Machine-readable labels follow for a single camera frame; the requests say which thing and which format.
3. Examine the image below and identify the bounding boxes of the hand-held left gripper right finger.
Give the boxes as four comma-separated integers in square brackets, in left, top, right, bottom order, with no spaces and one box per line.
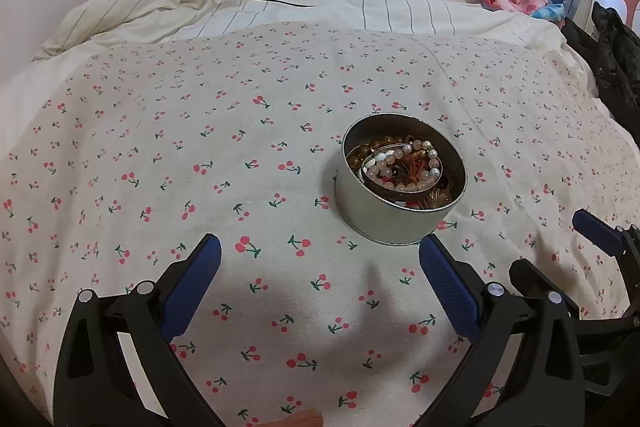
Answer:
[419,234,589,427]

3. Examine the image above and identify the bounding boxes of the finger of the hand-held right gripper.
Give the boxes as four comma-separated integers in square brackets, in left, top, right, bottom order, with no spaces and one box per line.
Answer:
[508,258,640,335]
[571,208,640,270]

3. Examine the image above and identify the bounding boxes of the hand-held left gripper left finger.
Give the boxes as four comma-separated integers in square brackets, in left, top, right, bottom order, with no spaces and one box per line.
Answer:
[52,233,223,427]

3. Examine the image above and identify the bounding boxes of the round silver metal tin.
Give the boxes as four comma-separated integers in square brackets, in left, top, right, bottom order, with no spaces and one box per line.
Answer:
[333,114,467,247]

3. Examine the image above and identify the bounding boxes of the white bead bracelet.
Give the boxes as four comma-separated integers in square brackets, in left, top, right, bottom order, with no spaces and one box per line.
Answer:
[361,140,444,194]

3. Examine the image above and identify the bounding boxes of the amber bead bracelet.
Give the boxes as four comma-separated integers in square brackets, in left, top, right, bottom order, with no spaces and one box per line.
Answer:
[346,135,426,174]

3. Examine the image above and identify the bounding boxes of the person's left hand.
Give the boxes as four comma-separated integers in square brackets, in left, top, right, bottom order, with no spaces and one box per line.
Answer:
[262,409,326,427]

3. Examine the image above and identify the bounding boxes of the cherry print bed sheet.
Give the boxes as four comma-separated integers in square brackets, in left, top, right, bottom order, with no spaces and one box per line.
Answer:
[0,21,640,427]

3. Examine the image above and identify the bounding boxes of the black garment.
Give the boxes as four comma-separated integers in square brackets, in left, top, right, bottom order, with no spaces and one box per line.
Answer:
[559,1,640,118]

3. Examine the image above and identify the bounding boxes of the blue checkered cloth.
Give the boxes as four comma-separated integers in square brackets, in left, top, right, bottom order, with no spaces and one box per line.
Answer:
[531,3,567,22]

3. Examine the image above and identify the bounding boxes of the white striped duvet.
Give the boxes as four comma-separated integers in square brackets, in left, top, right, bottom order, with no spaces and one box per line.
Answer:
[32,0,601,100]

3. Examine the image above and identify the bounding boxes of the beaded bracelets in tin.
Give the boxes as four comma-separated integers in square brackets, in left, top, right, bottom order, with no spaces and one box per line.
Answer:
[361,147,447,204]

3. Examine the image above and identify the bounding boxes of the red cord bracelet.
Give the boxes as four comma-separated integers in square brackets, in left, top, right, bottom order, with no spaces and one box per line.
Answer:
[382,154,437,180]

